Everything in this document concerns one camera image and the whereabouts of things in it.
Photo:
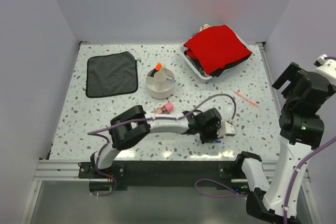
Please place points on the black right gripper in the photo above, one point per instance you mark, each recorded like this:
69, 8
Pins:
293, 73

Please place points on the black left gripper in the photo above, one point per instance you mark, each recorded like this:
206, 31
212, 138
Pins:
216, 126

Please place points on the white pen blue cap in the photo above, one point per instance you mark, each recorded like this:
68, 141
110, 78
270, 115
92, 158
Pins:
216, 141

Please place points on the pink capped crayon tube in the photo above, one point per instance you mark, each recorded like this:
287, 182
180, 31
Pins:
165, 109

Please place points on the orange gel pen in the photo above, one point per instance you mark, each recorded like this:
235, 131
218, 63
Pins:
246, 99

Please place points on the clear blue ballpoint pen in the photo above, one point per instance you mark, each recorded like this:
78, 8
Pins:
171, 79

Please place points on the orange capped marker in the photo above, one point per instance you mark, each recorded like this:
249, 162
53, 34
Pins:
156, 69

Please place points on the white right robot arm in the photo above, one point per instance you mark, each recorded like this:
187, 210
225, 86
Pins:
300, 138

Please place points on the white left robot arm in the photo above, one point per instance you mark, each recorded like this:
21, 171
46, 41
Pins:
130, 127

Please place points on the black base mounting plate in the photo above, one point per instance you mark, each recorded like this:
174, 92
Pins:
175, 173

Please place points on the black garment in basket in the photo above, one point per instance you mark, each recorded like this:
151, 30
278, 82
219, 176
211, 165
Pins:
199, 69

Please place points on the white round divided organizer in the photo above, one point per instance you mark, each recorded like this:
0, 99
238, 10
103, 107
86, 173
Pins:
160, 85

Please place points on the red cloth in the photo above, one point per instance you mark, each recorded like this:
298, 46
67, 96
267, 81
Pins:
218, 48

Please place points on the beige item behind basket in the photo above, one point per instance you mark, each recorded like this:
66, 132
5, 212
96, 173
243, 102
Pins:
204, 26

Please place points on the dark grey microfibre cloth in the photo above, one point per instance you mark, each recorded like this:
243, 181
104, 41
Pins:
111, 75

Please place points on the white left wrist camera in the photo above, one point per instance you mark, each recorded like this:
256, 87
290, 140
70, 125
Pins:
226, 129

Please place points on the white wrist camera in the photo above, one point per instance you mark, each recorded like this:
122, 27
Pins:
324, 60
226, 129

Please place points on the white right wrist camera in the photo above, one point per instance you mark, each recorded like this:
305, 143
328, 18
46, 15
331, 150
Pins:
324, 60

